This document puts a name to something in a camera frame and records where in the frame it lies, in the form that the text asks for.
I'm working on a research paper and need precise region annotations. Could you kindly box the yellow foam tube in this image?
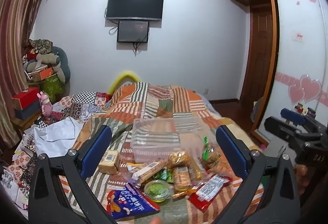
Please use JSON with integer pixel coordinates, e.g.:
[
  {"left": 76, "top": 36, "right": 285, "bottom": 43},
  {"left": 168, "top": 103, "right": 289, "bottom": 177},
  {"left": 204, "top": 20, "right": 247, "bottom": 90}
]
[{"left": 107, "top": 70, "right": 140, "bottom": 94}]

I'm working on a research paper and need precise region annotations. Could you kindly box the black wall television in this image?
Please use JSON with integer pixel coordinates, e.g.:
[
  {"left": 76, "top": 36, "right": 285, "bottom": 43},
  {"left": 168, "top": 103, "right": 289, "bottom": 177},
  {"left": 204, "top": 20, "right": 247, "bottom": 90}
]
[{"left": 106, "top": 0, "right": 165, "bottom": 22}]

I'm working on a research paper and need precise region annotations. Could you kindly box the long brown cracker packet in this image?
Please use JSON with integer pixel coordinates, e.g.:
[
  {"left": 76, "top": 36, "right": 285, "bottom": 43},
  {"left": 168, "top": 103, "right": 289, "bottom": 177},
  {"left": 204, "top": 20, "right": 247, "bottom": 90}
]
[{"left": 132, "top": 159, "right": 167, "bottom": 184}]

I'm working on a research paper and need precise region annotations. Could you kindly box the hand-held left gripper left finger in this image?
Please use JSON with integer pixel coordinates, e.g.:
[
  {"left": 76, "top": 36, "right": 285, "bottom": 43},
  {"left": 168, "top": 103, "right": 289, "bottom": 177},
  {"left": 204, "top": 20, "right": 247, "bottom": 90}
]
[{"left": 28, "top": 125, "right": 117, "bottom": 224}]

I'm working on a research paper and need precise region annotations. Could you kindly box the clear biscuit packet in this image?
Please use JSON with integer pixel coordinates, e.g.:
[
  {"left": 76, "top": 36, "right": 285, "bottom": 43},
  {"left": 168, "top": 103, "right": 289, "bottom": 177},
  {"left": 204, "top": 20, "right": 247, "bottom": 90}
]
[{"left": 173, "top": 167, "right": 191, "bottom": 193}]

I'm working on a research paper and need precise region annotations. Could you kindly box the white cloth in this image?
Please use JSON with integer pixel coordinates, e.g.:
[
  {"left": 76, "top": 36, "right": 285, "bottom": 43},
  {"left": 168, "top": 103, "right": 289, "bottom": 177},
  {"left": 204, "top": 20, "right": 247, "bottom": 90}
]
[{"left": 34, "top": 116, "right": 83, "bottom": 158}]

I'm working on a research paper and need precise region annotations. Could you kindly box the black cable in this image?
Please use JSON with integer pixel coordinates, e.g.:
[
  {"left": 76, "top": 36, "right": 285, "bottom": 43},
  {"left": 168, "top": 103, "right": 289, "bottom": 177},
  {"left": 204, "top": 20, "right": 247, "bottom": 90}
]
[{"left": 132, "top": 42, "right": 143, "bottom": 57}]

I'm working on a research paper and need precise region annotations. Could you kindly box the striped patchwork quilt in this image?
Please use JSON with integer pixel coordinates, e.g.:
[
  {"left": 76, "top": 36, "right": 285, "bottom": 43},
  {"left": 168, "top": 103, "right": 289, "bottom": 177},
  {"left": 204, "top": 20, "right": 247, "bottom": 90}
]
[{"left": 59, "top": 82, "right": 267, "bottom": 224}]

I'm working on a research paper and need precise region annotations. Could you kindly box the clear plastic container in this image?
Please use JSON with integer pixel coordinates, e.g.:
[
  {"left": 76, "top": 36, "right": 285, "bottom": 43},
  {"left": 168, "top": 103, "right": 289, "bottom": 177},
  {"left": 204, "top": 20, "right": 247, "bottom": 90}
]
[{"left": 131, "top": 118, "right": 206, "bottom": 163}]

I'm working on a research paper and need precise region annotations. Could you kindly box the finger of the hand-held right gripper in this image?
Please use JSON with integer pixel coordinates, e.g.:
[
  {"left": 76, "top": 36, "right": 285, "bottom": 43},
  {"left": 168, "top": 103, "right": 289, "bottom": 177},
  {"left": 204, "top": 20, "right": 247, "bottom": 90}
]
[
  {"left": 264, "top": 116, "right": 317, "bottom": 141},
  {"left": 280, "top": 108, "right": 328, "bottom": 135}
]

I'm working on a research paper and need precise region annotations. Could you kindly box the person's right hand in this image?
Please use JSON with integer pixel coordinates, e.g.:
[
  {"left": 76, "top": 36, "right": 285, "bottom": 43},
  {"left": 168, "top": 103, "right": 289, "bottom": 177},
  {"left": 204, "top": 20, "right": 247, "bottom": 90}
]
[{"left": 294, "top": 165, "right": 309, "bottom": 189}]

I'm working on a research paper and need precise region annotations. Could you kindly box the green box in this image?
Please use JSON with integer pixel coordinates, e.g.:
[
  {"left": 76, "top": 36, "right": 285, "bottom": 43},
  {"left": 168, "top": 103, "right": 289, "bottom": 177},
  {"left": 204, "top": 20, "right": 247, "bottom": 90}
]
[{"left": 42, "top": 74, "right": 65, "bottom": 102}]

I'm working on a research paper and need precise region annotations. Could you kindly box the small black wall screen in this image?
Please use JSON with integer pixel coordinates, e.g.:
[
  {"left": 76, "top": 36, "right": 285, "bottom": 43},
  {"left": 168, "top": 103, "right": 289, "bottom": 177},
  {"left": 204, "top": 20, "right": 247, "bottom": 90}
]
[{"left": 117, "top": 20, "right": 150, "bottom": 43}]

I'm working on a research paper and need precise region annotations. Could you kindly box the wooden door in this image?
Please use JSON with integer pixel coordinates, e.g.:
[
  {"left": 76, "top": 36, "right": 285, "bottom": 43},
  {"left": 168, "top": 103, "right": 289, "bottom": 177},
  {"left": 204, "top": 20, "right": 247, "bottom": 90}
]
[{"left": 239, "top": 6, "right": 275, "bottom": 112}]

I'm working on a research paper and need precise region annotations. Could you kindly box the red box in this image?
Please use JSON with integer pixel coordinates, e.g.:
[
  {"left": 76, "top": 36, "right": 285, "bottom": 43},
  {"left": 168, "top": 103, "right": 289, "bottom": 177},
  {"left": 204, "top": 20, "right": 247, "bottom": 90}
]
[{"left": 12, "top": 87, "right": 43, "bottom": 110}]

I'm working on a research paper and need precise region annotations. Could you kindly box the golden fried snack bag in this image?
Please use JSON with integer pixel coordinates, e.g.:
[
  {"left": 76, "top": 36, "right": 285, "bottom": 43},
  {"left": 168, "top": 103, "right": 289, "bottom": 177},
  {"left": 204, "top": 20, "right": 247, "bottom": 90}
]
[{"left": 167, "top": 151, "right": 190, "bottom": 169}]

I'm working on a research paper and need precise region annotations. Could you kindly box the pink toy figure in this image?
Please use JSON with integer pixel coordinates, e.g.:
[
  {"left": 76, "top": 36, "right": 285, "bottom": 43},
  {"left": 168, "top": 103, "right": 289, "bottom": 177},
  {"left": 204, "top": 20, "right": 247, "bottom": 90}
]
[{"left": 38, "top": 91, "right": 53, "bottom": 122}]

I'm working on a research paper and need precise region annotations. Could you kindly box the red snack packet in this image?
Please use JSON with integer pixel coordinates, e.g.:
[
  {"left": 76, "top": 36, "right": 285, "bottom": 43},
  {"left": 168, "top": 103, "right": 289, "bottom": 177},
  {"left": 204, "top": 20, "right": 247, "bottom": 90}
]
[{"left": 188, "top": 173, "right": 230, "bottom": 211}]

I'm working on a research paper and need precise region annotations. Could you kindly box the checkered patchwork blanket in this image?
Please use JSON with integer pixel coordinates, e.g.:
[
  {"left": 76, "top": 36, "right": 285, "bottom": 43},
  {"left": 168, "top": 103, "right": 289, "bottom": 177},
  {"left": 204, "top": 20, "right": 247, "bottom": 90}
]
[{"left": 0, "top": 91, "right": 113, "bottom": 214}]

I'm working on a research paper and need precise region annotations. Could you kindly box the grey box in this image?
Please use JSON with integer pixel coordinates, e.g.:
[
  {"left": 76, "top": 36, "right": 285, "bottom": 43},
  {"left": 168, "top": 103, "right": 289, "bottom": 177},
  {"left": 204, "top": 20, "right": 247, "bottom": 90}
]
[{"left": 14, "top": 103, "right": 43, "bottom": 121}]

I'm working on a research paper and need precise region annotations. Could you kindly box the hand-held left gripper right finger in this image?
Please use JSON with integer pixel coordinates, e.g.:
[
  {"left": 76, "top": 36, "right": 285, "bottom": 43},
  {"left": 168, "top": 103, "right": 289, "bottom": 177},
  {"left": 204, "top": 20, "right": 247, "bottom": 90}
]
[{"left": 213, "top": 125, "right": 301, "bottom": 224}]

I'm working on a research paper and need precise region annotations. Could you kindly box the orange box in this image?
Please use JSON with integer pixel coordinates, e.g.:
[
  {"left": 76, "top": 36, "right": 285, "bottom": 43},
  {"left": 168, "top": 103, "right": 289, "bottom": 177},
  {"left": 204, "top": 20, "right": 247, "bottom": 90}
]
[{"left": 30, "top": 67, "right": 54, "bottom": 81}]

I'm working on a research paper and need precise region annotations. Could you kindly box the green jelly cup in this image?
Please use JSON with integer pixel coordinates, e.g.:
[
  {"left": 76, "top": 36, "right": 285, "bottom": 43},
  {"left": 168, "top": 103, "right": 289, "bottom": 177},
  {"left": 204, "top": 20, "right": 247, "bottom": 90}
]
[{"left": 144, "top": 180, "right": 174, "bottom": 202}]

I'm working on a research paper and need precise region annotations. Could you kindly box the cookie bag with green tie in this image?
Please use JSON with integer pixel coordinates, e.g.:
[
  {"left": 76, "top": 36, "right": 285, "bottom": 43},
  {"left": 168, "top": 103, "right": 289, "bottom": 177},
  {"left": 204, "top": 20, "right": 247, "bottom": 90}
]
[{"left": 199, "top": 135, "right": 221, "bottom": 169}]

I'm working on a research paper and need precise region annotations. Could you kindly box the wide cracker packet white label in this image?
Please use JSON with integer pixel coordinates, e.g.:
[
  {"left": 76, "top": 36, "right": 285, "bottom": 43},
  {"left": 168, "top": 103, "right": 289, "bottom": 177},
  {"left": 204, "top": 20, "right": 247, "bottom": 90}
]
[{"left": 98, "top": 150, "right": 121, "bottom": 175}]

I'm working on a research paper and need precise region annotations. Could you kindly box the blue snack bag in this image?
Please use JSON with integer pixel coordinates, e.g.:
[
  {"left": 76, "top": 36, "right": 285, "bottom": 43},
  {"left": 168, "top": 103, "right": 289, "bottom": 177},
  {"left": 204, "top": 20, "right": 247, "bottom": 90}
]
[{"left": 106, "top": 183, "right": 161, "bottom": 222}]

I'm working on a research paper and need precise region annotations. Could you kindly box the striped curtain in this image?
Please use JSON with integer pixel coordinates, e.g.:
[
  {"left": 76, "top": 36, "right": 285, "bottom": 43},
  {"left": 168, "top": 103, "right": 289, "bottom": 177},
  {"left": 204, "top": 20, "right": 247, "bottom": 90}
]
[{"left": 0, "top": 0, "right": 53, "bottom": 148}]

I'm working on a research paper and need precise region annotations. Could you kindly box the white wardrobe door with hearts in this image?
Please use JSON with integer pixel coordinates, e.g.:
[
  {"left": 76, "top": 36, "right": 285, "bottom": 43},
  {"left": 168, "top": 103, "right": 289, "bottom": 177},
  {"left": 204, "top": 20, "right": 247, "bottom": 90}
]
[{"left": 257, "top": 0, "right": 328, "bottom": 144}]

